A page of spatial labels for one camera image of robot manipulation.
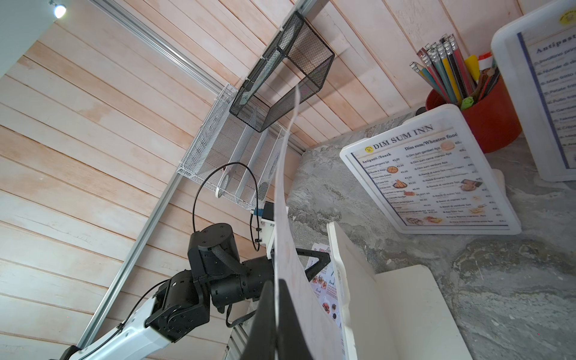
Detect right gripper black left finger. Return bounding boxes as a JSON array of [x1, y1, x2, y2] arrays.
[[240, 281, 277, 360]]

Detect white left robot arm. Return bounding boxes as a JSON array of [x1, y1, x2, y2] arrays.
[[63, 219, 330, 359]]

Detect white menu holder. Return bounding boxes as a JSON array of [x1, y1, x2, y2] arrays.
[[339, 103, 523, 236], [327, 222, 472, 359], [491, 1, 575, 182]]

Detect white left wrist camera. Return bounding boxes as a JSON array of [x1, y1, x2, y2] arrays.
[[251, 201, 277, 262]]

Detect white wire wall shelf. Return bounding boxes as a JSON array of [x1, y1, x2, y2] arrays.
[[178, 83, 287, 210]]

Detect red metal bucket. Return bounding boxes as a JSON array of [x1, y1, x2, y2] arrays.
[[424, 76, 523, 155]]

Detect white tape roll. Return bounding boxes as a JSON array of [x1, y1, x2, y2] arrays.
[[215, 173, 230, 198]]

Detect white menu holder front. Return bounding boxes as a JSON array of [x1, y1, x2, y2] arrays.
[[491, 1, 575, 182]]

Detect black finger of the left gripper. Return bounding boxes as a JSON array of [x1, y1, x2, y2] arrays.
[[294, 247, 332, 282]]

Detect black mesh wall basket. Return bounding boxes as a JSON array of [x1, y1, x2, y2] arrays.
[[229, 11, 335, 133]]

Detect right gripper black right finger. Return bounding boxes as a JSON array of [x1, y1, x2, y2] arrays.
[[277, 280, 313, 360]]

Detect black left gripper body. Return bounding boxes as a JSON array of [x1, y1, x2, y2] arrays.
[[144, 223, 275, 342]]

